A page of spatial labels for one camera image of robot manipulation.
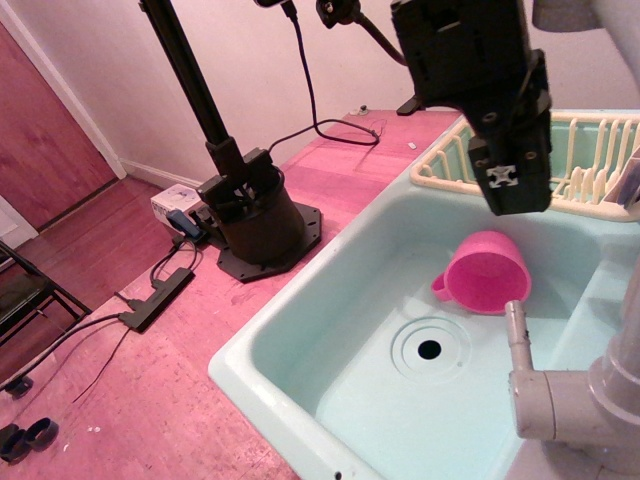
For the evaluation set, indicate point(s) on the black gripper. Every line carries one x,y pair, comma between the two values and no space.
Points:
476,57

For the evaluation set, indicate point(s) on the pink plastic cup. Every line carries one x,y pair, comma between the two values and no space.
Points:
485,272

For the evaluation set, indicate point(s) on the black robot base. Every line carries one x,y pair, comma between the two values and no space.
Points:
249,215

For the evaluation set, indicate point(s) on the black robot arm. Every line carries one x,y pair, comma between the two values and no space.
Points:
167,27

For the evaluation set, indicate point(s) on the cream dish drying rack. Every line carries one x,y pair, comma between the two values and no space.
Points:
590,151

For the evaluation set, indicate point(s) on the mint green toy sink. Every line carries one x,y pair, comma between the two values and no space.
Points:
355,370

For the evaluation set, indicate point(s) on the grey toy faucet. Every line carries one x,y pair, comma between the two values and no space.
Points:
580,419

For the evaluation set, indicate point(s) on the white cardboard box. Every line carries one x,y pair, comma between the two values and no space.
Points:
176,197

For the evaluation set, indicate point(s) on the blue adapter plug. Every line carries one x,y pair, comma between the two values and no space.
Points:
179,221

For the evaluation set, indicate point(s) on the black usb hub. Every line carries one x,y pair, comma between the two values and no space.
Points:
143,313

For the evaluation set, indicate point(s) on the wooden door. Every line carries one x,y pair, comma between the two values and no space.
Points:
48,164

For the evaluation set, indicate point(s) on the black camera stand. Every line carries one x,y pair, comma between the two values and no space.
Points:
346,12

